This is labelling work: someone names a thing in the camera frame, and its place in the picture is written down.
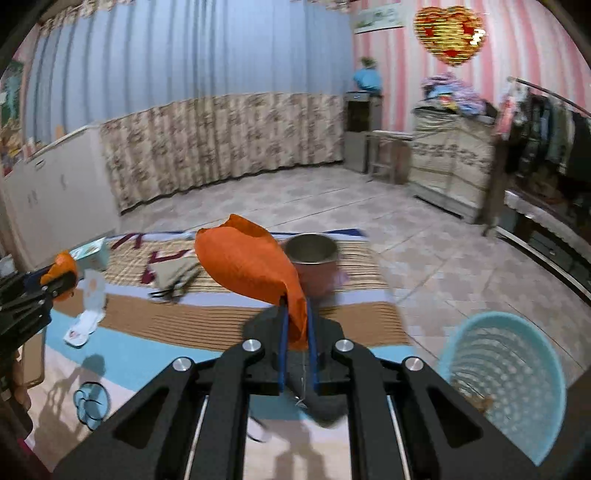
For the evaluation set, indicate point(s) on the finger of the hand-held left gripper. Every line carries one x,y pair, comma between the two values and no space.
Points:
62,291
41,279

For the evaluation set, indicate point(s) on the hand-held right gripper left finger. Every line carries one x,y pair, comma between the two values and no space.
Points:
281,355

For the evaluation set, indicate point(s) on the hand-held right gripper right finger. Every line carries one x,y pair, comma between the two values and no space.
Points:
314,364

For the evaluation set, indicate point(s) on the orange plastic cup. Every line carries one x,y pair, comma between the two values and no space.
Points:
62,265

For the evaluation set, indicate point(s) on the orange cloth pile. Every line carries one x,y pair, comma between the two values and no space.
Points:
244,263

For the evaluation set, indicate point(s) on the light blue plastic basket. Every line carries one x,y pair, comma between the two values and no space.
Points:
545,369

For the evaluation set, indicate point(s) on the person's left hand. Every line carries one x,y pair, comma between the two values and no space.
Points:
21,385

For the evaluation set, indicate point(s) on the clear plastic bottle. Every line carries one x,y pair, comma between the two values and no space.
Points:
94,290

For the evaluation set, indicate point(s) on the teal cardboard box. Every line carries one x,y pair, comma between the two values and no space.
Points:
92,254

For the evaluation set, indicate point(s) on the pink pot with metal insert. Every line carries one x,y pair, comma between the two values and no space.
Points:
318,277

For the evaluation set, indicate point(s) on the white cabinet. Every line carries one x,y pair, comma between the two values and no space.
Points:
55,189

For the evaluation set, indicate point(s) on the striped blanket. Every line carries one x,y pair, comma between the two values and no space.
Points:
184,323

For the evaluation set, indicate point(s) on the woven straw mat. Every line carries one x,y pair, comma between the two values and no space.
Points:
360,267

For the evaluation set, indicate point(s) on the olive green cloth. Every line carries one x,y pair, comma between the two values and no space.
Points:
175,274

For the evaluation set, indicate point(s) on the wooden stool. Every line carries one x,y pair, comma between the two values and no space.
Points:
390,152

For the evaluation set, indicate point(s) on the water dispenser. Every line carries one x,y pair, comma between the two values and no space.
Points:
362,129

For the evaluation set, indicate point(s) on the cloth covered cabinet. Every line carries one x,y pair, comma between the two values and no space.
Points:
452,161

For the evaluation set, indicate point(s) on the blue and floral curtain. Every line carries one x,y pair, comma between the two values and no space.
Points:
194,83

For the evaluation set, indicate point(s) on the blue bag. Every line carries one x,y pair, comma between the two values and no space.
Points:
368,78

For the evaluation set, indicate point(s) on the pile of clothes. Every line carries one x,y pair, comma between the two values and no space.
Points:
452,94

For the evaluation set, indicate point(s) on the clothes rack with garments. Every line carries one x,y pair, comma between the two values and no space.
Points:
549,134

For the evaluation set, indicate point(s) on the colourful wall poster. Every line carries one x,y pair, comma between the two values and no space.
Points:
11,120

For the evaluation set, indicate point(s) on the red heart wall decoration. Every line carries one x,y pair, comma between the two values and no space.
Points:
450,34

